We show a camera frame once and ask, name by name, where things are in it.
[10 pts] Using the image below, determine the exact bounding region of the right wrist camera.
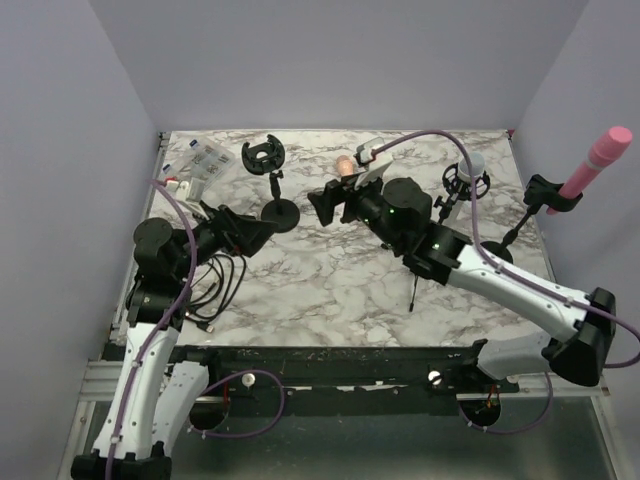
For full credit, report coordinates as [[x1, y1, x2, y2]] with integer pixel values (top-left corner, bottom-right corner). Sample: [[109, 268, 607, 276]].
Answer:
[[354, 137, 393, 190]]

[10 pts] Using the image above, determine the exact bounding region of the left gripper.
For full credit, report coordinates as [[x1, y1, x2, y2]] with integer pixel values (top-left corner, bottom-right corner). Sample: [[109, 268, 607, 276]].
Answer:
[[173, 199, 280, 279]]

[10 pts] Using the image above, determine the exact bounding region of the black clip round base stand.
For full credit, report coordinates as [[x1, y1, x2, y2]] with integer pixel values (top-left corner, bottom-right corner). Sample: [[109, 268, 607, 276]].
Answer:
[[481, 174, 583, 264]]

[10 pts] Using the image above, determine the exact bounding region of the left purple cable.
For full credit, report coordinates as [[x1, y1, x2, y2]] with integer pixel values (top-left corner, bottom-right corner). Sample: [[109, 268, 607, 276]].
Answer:
[[102, 179, 289, 480]]

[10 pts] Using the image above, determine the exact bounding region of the black usb cables bundle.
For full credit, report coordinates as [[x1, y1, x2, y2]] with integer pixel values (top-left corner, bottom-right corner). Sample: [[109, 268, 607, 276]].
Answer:
[[179, 252, 248, 335]]

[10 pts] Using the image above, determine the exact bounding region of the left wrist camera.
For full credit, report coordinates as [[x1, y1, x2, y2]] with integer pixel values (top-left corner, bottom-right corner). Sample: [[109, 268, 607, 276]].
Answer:
[[165, 178, 206, 216]]

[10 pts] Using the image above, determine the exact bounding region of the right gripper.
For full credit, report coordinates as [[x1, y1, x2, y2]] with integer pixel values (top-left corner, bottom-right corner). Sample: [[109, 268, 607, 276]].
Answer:
[[307, 165, 404, 253]]

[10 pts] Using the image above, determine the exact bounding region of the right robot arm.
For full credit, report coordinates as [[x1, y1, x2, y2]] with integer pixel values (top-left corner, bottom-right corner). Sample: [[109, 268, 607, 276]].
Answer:
[[307, 176, 615, 392]]

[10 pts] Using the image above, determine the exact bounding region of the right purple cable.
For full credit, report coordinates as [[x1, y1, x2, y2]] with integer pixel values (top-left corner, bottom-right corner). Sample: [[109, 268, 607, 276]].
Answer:
[[369, 130, 640, 435]]

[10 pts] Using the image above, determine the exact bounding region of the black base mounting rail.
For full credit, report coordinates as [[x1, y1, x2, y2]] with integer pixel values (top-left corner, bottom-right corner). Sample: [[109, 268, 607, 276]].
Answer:
[[168, 346, 518, 418]]

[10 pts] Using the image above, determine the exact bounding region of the silver white microphone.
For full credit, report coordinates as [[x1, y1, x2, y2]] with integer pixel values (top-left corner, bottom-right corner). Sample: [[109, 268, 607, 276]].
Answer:
[[457, 152, 486, 184]]

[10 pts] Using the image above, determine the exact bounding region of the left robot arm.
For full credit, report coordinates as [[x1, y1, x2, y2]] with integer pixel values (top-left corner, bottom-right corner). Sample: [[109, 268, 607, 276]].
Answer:
[[71, 205, 276, 479]]

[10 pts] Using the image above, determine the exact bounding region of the clear plastic parts box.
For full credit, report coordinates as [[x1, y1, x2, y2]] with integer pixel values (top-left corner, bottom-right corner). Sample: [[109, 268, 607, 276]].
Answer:
[[161, 138, 236, 194]]

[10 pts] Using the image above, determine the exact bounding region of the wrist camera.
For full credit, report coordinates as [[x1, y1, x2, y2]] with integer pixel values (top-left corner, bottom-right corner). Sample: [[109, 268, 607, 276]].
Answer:
[[165, 178, 206, 216], [354, 137, 393, 190]]

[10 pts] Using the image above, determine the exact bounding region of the beige microphone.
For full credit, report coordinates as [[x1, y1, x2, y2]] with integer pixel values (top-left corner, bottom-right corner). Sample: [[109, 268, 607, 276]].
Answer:
[[336, 155, 355, 177]]

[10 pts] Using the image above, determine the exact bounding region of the purple cable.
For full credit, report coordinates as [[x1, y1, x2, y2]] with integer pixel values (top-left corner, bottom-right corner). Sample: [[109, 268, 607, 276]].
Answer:
[[102, 179, 289, 480], [369, 130, 640, 435]]

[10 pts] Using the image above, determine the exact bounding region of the black shock mount desk stand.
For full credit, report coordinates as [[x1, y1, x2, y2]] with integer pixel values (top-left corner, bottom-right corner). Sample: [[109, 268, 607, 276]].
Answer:
[[241, 134, 300, 233]]

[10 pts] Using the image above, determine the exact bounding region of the pink microphone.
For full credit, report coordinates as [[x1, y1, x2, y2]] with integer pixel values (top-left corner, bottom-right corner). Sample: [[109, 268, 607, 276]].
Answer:
[[558, 126, 633, 201]]

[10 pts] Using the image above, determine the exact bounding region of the black tripod shock mount stand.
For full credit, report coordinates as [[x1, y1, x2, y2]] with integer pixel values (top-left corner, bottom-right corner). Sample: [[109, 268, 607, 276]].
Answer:
[[379, 152, 490, 313]]

